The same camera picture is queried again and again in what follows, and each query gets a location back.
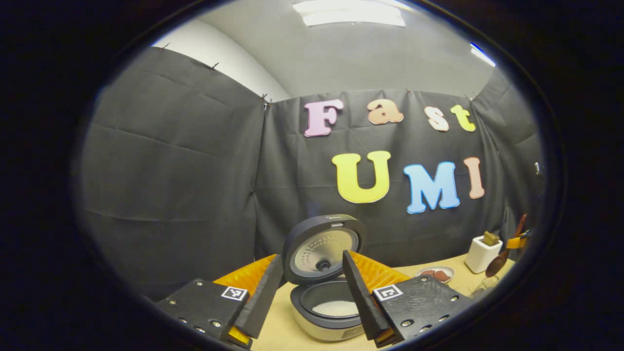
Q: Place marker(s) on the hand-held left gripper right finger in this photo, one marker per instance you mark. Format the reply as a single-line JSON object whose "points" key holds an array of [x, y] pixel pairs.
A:
{"points": [[365, 304]]}

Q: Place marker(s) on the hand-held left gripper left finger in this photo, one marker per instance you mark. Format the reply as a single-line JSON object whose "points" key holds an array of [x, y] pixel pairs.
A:
{"points": [[263, 300]]}

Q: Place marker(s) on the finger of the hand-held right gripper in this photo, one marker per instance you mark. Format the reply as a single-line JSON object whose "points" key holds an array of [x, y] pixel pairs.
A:
{"points": [[516, 242]]}

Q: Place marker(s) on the white rice layer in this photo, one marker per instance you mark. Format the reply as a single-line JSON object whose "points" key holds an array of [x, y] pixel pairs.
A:
{"points": [[336, 308]]}

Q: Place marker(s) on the brown wooden spoon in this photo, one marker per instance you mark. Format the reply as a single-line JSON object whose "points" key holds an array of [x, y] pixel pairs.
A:
{"points": [[496, 265]]}

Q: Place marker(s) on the grey rice cooker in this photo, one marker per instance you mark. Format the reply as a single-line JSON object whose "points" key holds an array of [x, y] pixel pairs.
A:
{"points": [[317, 251]]}

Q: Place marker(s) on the brown toast slice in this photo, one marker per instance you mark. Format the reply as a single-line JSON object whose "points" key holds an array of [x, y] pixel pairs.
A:
{"points": [[491, 238]]}

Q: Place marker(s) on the white toaster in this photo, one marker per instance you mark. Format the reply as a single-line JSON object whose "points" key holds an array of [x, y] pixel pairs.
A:
{"points": [[480, 258]]}

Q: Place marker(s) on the red meat piece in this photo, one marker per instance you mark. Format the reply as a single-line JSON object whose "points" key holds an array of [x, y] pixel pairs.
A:
{"points": [[442, 276], [428, 273]]}

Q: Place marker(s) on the white round plate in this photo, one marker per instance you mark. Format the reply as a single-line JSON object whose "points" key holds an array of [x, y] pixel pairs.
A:
{"points": [[446, 269]]}

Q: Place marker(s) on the black backdrop cloth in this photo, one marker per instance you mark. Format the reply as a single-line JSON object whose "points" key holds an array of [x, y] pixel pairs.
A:
{"points": [[185, 195]]}

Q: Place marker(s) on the small ceiling light panel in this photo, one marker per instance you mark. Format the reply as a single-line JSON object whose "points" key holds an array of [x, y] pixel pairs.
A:
{"points": [[482, 54]]}

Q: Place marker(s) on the large ceiling light panel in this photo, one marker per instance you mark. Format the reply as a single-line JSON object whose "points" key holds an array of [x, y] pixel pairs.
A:
{"points": [[351, 12]]}

